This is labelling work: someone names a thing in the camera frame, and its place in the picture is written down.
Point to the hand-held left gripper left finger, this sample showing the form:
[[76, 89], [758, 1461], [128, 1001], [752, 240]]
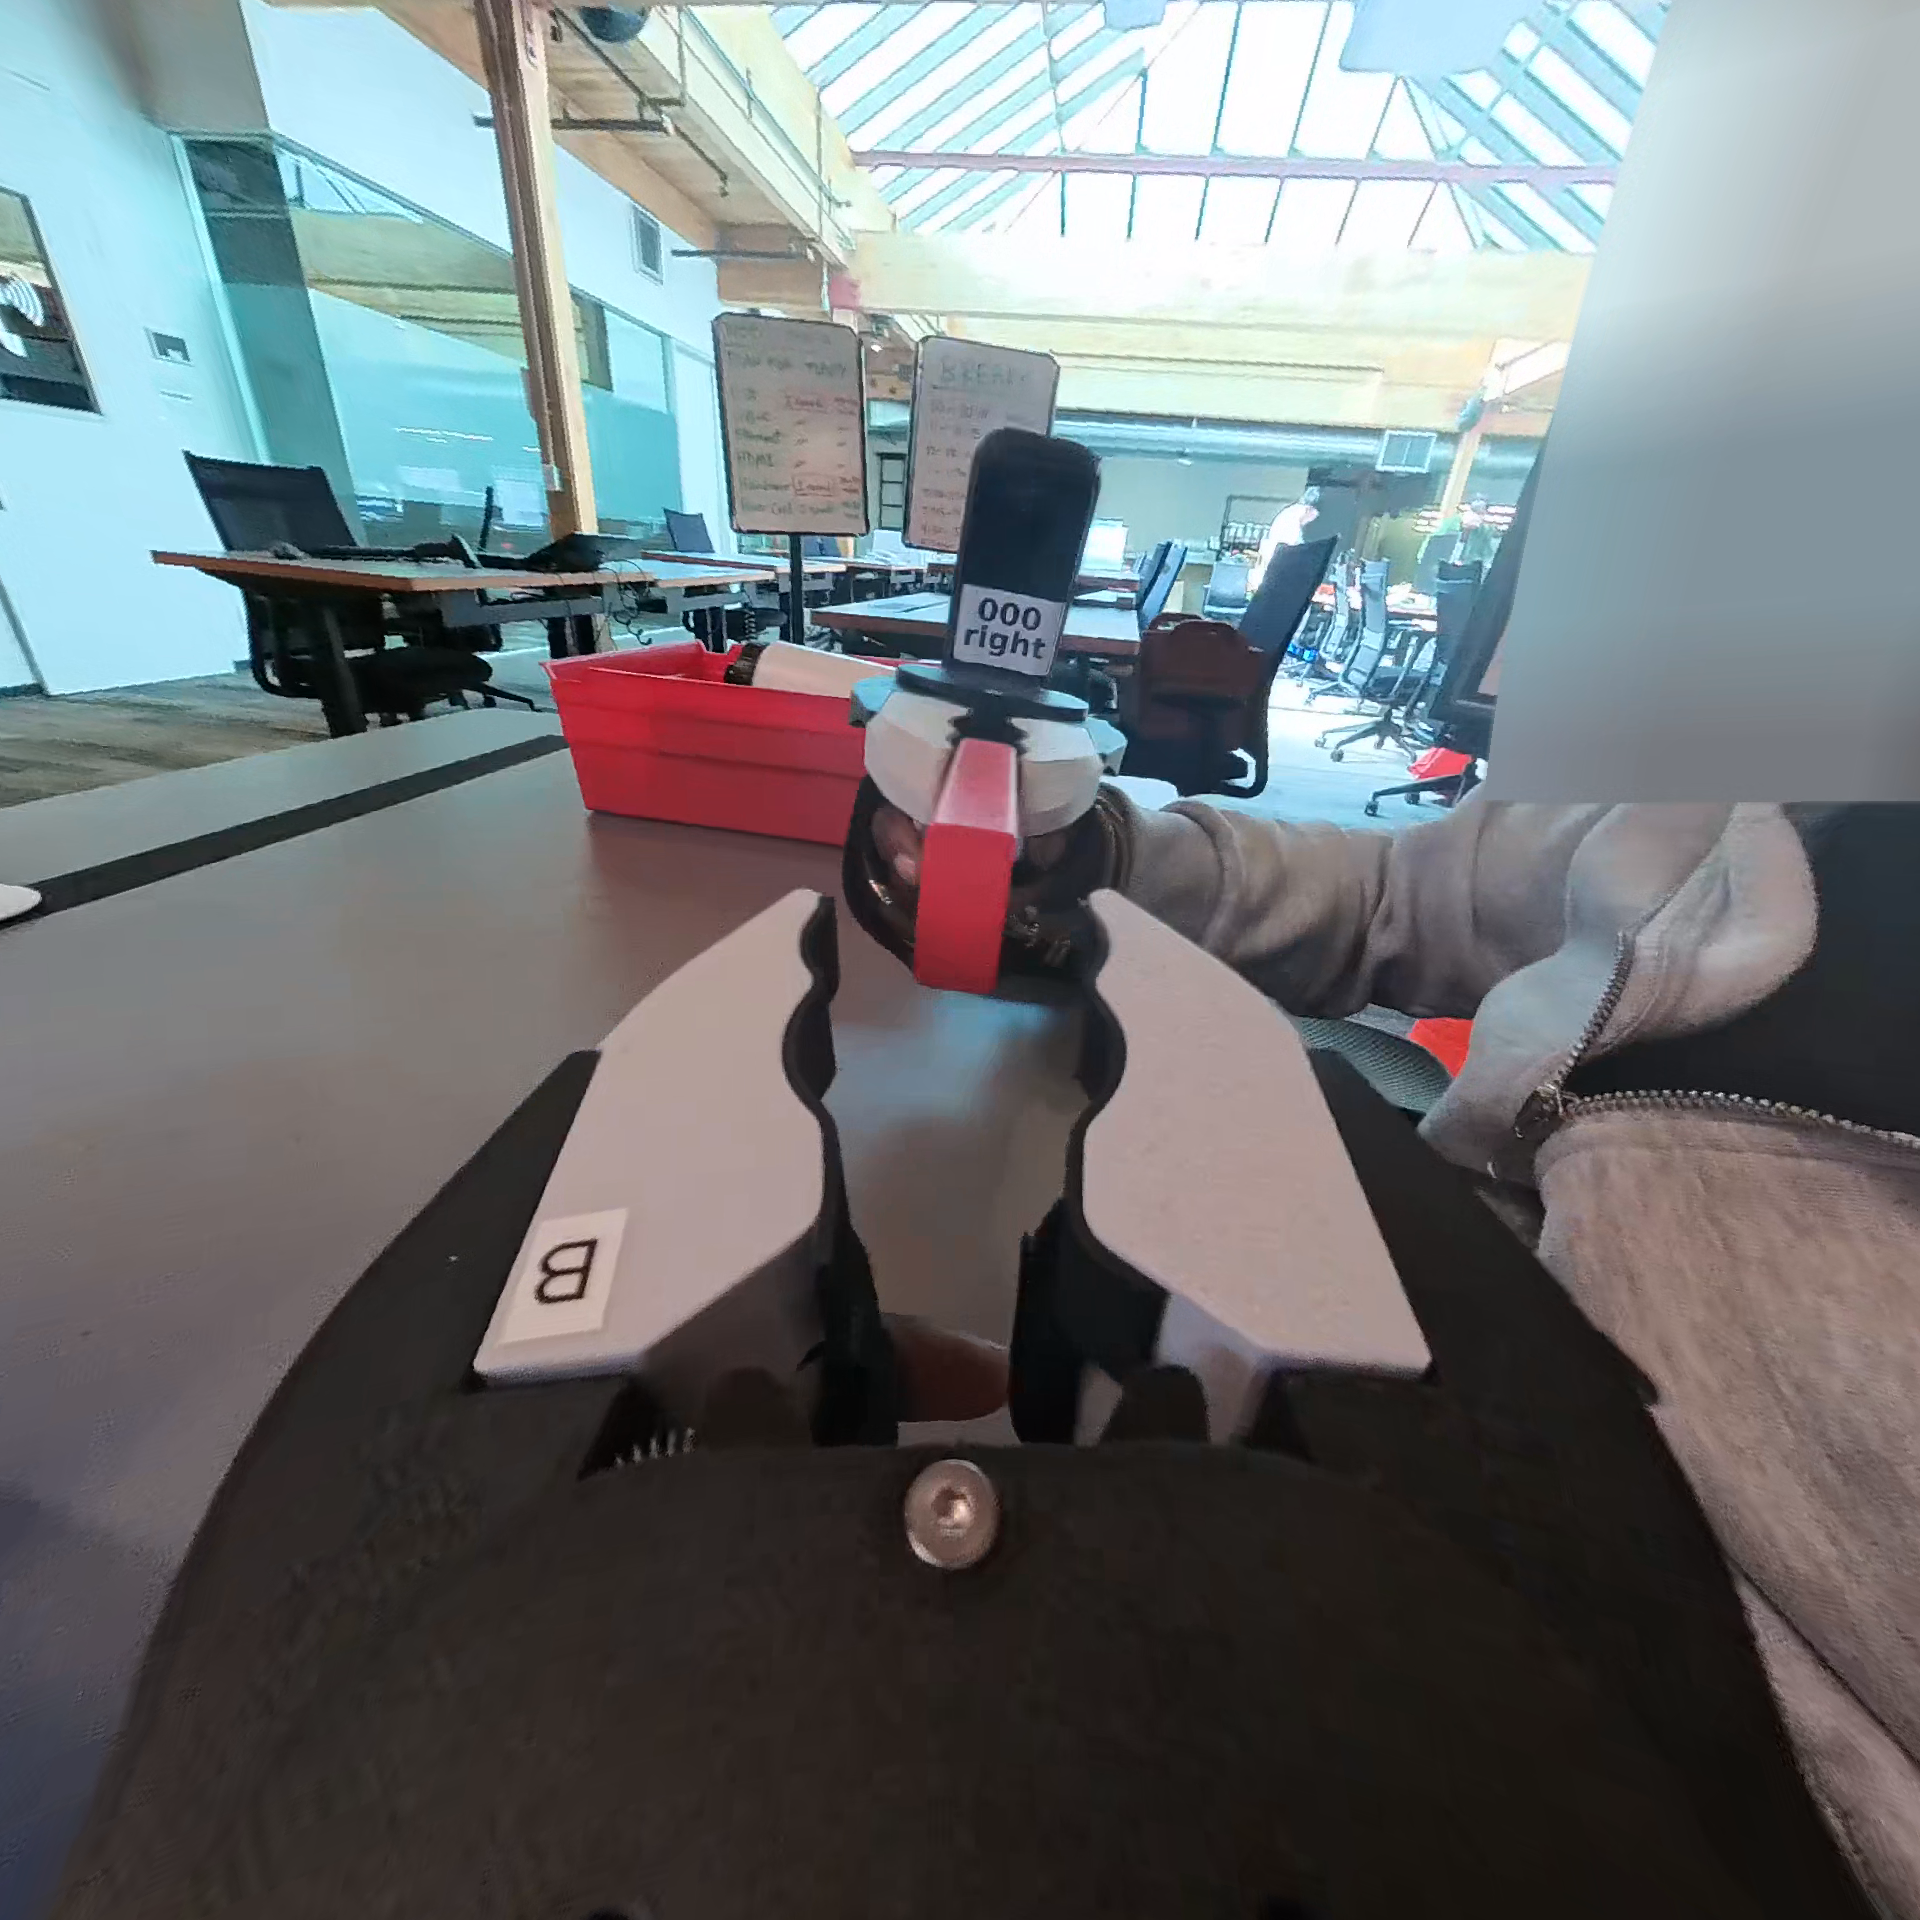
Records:
[[675, 1185]]

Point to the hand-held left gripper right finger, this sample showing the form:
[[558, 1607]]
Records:
[[1261, 1200]]

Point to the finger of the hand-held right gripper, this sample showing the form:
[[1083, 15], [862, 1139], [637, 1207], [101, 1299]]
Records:
[[909, 765], [1062, 780]]

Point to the red rectangular block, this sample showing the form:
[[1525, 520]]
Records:
[[968, 885]]

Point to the red plastic bin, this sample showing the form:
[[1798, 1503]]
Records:
[[705, 765]]

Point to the person's right forearm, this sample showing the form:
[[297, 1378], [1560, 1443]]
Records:
[[1350, 901]]

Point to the person's right hand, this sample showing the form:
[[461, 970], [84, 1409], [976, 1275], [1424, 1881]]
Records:
[[1058, 885]]

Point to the handwritten whiteboard on stand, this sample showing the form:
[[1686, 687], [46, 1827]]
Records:
[[793, 420], [961, 405]]

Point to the white bottle black cap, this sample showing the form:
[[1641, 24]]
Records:
[[810, 672]]

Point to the brown chair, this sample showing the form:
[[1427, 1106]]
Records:
[[1200, 691]]

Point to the black perforated armrest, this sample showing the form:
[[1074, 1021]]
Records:
[[1373, 1059]]

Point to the black office chair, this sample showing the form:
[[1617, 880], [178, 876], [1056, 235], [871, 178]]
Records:
[[1373, 644], [271, 511]]

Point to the person's grey hooded jacket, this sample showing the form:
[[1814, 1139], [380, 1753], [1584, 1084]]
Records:
[[1725, 1350]]

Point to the person's black shirt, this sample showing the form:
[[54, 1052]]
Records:
[[1831, 975]]

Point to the white rounded board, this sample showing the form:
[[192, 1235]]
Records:
[[14, 902]]

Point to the black dome ceiling camera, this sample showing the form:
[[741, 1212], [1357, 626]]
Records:
[[614, 18]]

